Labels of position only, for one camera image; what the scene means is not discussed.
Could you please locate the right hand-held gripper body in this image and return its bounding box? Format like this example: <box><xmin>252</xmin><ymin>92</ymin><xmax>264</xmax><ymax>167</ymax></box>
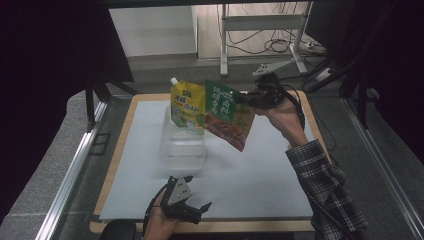
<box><xmin>248</xmin><ymin>59</ymin><xmax>296</xmax><ymax>110</ymax></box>

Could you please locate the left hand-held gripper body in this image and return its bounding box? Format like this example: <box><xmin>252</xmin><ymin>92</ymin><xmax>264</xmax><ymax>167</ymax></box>
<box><xmin>161</xmin><ymin>177</ymin><xmax>203</xmax><ymax>225</ymax></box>

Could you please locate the green and red sauce packet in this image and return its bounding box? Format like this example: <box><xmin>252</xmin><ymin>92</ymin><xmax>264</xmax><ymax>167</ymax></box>
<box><xmin>202</xmin><ymin>79</ymin><xmax>257</xmax><ymax>153</ymax></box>

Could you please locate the clear plastic container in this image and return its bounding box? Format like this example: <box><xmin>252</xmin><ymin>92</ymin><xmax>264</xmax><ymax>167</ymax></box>
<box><xmin>159</xmin><ymin>105</ymin><xmax>206</xmax><ymax>173</ymax></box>

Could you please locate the yellow spout pouch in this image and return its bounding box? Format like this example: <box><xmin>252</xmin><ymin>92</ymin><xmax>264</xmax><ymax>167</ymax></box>
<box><xmin>169</xmin><ymin>77</ymin><xmax>207</xmax><ymax>130</ymax></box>

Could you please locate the person's left hand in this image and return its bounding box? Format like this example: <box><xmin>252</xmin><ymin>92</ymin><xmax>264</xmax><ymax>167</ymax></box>
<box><xmin>143</xmin><ymin>192</ymin><xmax>180</xmax><ymax>240</ymax></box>

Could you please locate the person's right hand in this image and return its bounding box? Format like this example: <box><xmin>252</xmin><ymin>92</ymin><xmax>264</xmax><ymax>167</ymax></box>
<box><xmin>254</xmin><ymin>97</ymin><xmax>310</xmax><ymax>149</ymax></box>

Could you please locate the pale grey table mat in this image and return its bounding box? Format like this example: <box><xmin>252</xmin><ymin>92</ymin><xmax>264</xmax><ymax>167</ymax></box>
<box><xmin>99</xmin><ymin>96</ymin><xmax>321</xmax><ymax>221</ymax></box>

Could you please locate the white power strip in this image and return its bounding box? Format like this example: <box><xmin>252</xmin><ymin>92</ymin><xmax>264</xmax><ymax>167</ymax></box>
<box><xmin>297</xmin><ymin>41</ymin><xmax>327</xmax><ymax>56</ymax></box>

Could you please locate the dark cloth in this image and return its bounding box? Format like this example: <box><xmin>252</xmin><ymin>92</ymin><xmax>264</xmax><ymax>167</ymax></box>
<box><xmin>99</xmin><ymin>218</ymin><xmax>138</xmax><ymax>240</ymax></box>

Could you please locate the black tripod stand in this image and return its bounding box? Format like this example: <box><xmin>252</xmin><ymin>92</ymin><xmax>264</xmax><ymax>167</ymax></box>
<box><xmin>84</xmin><ymin>73</ymin><xmax>140</xmax><ymax>133</ymax></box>
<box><xmin>305</xmin><ymin>39</ymin><xmax>372</xmax><ymax>130</ymax></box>

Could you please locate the dark curtain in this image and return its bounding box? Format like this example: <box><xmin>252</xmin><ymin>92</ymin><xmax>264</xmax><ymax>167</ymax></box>
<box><xmin>0</xmin><ymin>0</ymin><xmax>135</xmax><ymax>225</ymax></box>
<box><xmin>304</xmin><ymin>0</ymin><xmax>424</xmax><ymax>165</ymax></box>

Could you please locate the left hand-held gripper black cable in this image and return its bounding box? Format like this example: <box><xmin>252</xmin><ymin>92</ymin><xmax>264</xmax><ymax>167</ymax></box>
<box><xmin>142</xmin><ymin>184</ymin><xmax>168</xmax><ymax>238</ymax></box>

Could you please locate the hand-held gripper black cable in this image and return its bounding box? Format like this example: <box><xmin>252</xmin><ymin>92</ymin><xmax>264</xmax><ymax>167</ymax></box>
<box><xmin>142</xmin><ymin>184</ymin><xmax>168</xmax><ymax>238</ymax></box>
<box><xmin>282</xmin><ymin>90</ymin><xmax>355</xmax><ymax>240</ymax></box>

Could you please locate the right hand-held gripper black cable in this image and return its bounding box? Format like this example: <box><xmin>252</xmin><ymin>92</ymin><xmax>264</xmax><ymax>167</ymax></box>
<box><xmin>282</xmin><ymin>90</ymin><xmax>355</xmax><ymax>240</ymax></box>

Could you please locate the tangle of black floor cables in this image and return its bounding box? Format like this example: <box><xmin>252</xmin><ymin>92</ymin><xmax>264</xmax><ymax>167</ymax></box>
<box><xmin>216</xmin><ymin>3</ymin><xmax>331</xmax><ymax>57</ymax></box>

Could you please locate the long black floor cable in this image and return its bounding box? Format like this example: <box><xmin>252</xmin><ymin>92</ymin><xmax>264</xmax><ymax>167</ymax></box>
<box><xmin>279</xmin><ymin>73</ymin><xmax>338</xmax><ymax>153</ymax></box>

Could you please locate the white metal desk frame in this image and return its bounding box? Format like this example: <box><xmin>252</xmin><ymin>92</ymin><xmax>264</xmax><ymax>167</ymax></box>
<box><xmin>218</xmin><ymin>1</ymin><xmax>315</xmax><ymax>78</ymax></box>

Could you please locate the black floor bracket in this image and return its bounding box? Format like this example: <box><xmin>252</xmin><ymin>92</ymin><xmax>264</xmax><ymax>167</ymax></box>
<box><xmin>89</xmin><ymin>132</ymin><xmax>112</xmax><ymax>156</ymax></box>

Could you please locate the aluminium rail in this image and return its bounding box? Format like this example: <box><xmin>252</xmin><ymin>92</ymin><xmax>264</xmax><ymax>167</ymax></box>
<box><xmin>34</xmin><ymin>101</ymin><xmax>108</xmax><ymax>240</ymax></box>
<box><xmin>342</xmin><ymin>97</ymin><xmax>424</xmax><ymax>240</ymax></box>

